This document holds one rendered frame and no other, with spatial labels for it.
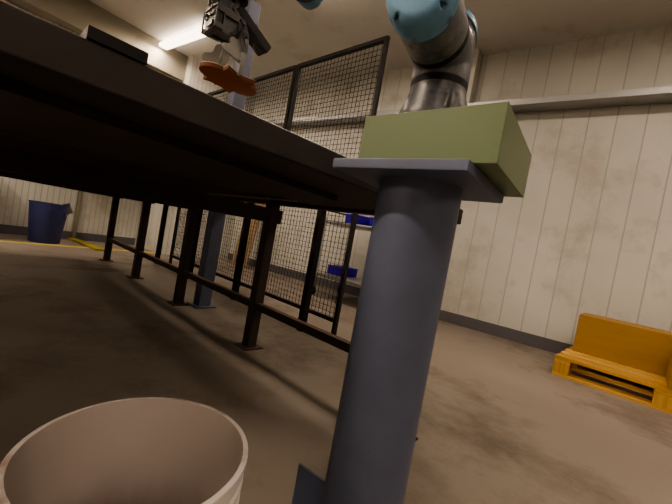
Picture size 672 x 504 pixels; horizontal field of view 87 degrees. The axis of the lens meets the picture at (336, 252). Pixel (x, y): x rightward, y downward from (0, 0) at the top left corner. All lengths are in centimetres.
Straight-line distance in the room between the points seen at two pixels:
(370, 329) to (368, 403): 14
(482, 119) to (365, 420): 58
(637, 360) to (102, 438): 345
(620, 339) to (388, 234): 306
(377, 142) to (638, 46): 413
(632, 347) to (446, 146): 311
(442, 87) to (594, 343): 309
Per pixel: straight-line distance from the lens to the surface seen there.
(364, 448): 77
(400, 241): 67
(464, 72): 81
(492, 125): 64
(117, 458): 80
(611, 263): 415
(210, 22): 101
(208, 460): 76
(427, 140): 67
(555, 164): 433
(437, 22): 69
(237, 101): 306
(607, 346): 362
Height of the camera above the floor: 71
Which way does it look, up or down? 2 degrees down
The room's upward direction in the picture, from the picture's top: 10 degrees clockwise
